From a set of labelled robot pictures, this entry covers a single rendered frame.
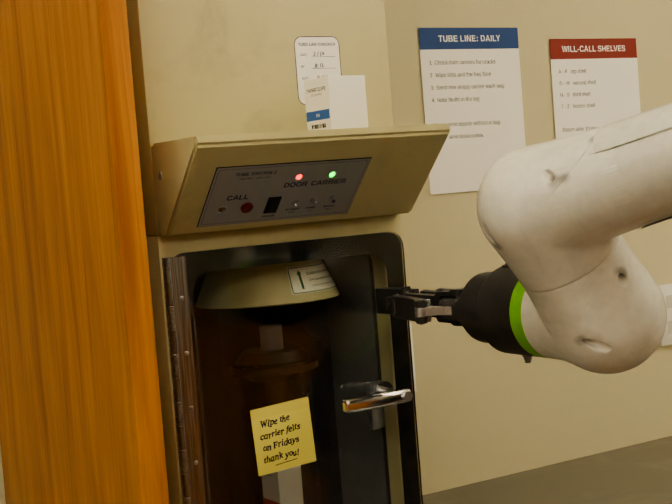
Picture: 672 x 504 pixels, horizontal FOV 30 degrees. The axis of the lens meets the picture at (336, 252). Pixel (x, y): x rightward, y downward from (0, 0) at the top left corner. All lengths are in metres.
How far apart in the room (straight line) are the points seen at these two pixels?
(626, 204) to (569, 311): 0.13
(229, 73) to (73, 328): 0.33
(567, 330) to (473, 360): 1.00
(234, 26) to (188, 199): 0.22
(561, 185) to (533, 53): 1.18
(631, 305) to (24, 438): 0.82
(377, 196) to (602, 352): 0.41
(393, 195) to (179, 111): 0.27
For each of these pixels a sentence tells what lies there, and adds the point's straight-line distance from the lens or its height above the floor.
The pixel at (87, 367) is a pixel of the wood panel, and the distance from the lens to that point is 1.39.
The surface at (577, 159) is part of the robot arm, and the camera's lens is 1.07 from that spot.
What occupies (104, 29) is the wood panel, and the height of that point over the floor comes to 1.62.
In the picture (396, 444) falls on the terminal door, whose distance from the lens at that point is 1.53.
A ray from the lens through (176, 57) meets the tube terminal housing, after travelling 1.40.
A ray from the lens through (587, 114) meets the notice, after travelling 2.31.
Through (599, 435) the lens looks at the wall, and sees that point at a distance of 2.35.
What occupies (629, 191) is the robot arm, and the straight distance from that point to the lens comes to 1.06.
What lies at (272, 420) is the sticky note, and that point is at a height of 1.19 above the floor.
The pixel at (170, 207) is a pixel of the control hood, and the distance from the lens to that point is 1.33.
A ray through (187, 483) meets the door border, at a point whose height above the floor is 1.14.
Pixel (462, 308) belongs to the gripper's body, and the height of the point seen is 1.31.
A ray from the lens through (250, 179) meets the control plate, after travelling 1.33.
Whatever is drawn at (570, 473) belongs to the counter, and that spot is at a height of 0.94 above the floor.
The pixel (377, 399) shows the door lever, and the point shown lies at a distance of 1.44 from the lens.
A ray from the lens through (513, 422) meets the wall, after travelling 2.21.
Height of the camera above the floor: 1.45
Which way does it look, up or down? 3 degrees down
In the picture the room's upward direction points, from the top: 4 degrees counter-clockwise
